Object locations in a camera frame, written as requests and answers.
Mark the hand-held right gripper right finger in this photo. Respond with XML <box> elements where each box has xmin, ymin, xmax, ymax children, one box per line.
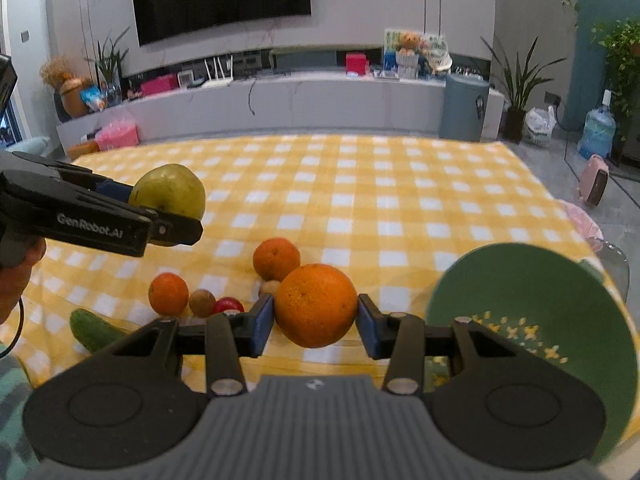
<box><xmin>356</xmin><ymin>294</ymin><xmax>526</xmax><ymax>396</ymax></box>

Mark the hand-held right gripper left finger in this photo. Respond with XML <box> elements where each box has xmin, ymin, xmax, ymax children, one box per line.
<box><xmin>107</xmin><ymin>294</ymin><xmax>276</xmax><ymax>398</ymax></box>

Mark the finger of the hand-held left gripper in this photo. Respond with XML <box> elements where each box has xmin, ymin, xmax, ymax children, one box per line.
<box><xmin>50</xmin><ymin>160</ymin><xmax>136</xmax><ymax>204</ymax></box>
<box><xmin>146</xmin><ymin>209</ymin><xmax>204</xmax><ymax>247</ymax></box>

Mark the red tomato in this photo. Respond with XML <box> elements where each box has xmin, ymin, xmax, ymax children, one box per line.
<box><xmin>211</xmin><ymin>296</ymin><xmax>245</xmax><ymax>316</ymax></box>

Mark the yellow green pear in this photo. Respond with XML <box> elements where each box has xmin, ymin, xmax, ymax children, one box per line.
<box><xmin>128</xmin><ymin>163</ymin><xmax>207</xmax><ymax>221</ymax></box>

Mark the large orange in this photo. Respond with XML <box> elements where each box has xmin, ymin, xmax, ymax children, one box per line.
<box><xmin>274</xmin><ymin>263</ymin><xmax>360</xmax><ymax>349</ymax></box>

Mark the small orange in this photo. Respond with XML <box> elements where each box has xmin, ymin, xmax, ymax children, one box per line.
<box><xmin>148</xmin><ymin>272</ymin><xmax>190</xmax><ymax>317</ymax></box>

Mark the medium orange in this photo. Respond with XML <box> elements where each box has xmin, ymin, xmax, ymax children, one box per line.
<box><xmin>252</xmin><ymin>238</ymin><xmax>301</xmax><ymax>282</ymax></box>

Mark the green cucumber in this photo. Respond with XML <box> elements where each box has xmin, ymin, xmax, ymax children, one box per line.
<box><xmin>69</xmin><ymin>308</ymin><xmax>132</xmax><ymax>354</ymax></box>

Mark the green bowl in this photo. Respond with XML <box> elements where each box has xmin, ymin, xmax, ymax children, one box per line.
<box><xmin>425</xmin><ymin>242</ymin><xmax>631</xmax><ymax>466</ymax></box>

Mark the person's left hand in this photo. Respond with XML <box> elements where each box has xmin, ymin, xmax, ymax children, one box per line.
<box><xmin>0</xmin><ymin>237</ymin><xmax>47</xmax><ymax>326</ymax></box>

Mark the pink basket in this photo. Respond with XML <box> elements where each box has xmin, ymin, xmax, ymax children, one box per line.
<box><xmin>95</xmin><ymin>120</ymin><xmax>140</xmax><ymax>151</ymax></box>

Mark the blue snack bag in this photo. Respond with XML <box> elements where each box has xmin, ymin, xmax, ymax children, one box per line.
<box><xmin>80</xmin><ymin>85</ymin><xmax>108</xmax><ymax>112</ymax></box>

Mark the brown vase with dried flowers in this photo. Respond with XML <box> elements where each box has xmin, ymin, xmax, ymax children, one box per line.
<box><xmin>40</xmin><ymin>55</ymin><xmax>95</xmax><ymax>120</ymax></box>

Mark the pink box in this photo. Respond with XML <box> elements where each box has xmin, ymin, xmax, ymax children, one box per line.
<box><xmin>140</xmin><ymin>74</ymin><xmax>179</xmax><ymax>97</ymax></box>

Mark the potted plant in glass vase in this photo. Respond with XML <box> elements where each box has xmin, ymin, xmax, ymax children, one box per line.
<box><xmin>85</xmin><ymin>27</ymin><xmax>131</xmax><ymax>106</ymax></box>

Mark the yellow checked tablecloth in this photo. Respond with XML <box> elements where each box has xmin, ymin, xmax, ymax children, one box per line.
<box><xmin>0</xmin><ymin>134</ymin><xmax>640</xmax><ymax>391</ymax></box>

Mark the white router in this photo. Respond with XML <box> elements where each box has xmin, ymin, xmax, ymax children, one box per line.
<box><xmin>202</xmin><ymin>56</ymin><xmax>236</xmax><ymax>86</ymax></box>

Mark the grey marble television console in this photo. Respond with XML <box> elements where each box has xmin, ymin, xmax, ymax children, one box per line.
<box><xmin>55</xmin><ymin>50</ymin><xmax>506</xmax><ymax>153</ymax></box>

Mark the teal patterned clothing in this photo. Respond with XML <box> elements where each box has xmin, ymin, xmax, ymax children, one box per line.
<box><xmin>0</xmin><ymin>342</ymin><xmax>43</xmax><ymax>480</ymax></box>

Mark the pink seat cushion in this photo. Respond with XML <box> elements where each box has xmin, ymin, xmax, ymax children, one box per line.
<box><xmin>555</xmin><ymin>199</ymin><xmax>601</xmax><ymax>241</ymax></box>

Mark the blue grey trash bin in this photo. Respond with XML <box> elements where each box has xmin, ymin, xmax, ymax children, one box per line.
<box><xmin>439</xmin><ymin>75</ymin><xmax>491</xmax><ymax>142</ymax></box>

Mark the transparent chair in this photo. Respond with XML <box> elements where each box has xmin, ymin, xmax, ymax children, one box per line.
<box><xmin>582</xmin><ymin>236</ymin><xmax>630</xmax><ymax>306</ymax></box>

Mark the long leaf potted plant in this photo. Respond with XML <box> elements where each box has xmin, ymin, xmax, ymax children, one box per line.
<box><xmin>480</xmin><ymin>35</ymin><xmax>538</xmax><ymax>143</ymax></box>

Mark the white plastic bag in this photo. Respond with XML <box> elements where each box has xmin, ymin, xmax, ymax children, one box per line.
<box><xmin>522</xmin><ymin>106</ymin><xmax>557</xmax><ymax>148</ymax></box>

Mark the pink space heater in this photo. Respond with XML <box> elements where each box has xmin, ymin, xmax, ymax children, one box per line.
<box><xmin>576</xmin><ymin>154</ymin><xmax>610</xmax><ymax>207</ymax></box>

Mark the teddy bear bouquet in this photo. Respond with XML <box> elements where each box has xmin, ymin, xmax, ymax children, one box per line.
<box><xmin>395</xmin><ymin>31</ymin><xmax>421</xmax><ymax>68</ymax></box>

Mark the blue water jug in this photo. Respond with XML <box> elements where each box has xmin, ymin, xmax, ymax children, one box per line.
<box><xmin>577</xmin><ymin>89</ymin><xmax>617</xmax><ymax>161</ymax></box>

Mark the green leafy plant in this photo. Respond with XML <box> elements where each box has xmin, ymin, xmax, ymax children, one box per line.
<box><xmin>590</xmin><ymin>17</ymin><xmax>640</xmax><ymax>136</ymax></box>

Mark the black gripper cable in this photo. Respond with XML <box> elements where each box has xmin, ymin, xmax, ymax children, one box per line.
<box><xmin>0</xmin><ymin>297</ymin><xmax>26</xmax><ymax>358</ymax></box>

